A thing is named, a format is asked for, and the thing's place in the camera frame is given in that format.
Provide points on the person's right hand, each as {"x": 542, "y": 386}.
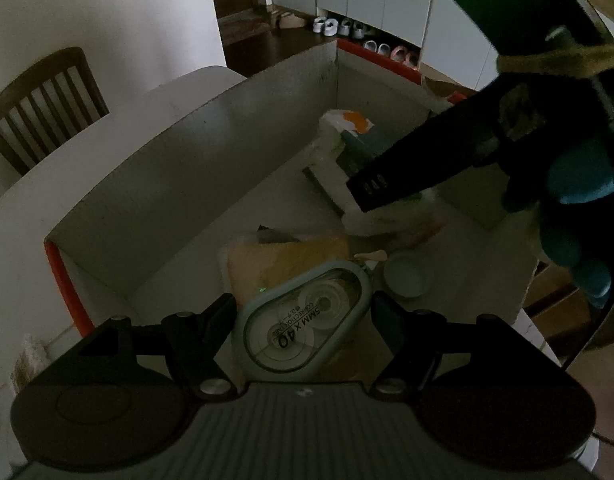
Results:
{"x": 582, "y": 175}

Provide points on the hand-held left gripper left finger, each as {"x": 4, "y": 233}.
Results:
{"x": 224, "y": 317}

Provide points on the red cardboard box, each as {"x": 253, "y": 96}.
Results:
{"x": 187, "y": 170}

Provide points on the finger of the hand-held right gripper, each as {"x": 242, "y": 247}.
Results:
{"x": 412, "y": 170}

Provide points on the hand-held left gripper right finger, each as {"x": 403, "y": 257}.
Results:
{"x": 387, "y": 317}

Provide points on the row of shoes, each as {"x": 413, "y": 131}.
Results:
{"x": 327, "y": 25}

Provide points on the white packet orange print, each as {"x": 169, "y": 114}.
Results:
{"x": 337, "y": 135}

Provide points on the wooden dining chair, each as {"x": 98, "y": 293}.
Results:
{"x": 72, "y": 62}

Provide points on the tan paper packet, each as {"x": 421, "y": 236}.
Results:
{"x": 287, "y": 260}

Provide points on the correction tape dispenser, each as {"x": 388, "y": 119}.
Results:
{"x": 297, "y": 325}

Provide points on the dark door mat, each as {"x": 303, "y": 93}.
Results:
{"x": 244, "y": 25}

